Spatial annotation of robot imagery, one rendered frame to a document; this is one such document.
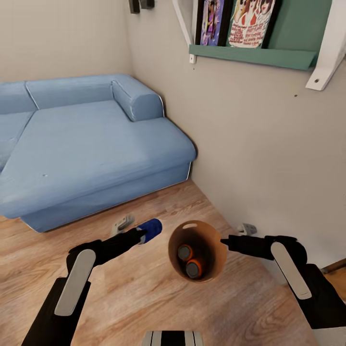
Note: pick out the robot trunk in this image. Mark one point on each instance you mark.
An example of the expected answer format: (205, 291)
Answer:
(173, 338)

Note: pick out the sofa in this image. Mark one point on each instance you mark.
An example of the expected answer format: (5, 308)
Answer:
(72, 147)

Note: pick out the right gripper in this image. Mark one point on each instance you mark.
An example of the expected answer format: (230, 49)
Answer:
(242, 244)

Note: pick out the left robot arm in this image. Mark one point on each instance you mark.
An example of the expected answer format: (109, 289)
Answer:
(57, 320)

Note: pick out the trash can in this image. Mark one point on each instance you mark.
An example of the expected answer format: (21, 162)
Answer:
(205, 240)

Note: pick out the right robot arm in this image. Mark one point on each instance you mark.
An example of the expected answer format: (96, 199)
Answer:
(320, 303)

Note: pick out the door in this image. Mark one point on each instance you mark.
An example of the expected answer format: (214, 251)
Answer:
(336, 275)

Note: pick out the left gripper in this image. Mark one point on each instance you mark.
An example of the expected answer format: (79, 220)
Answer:
(127, 240)

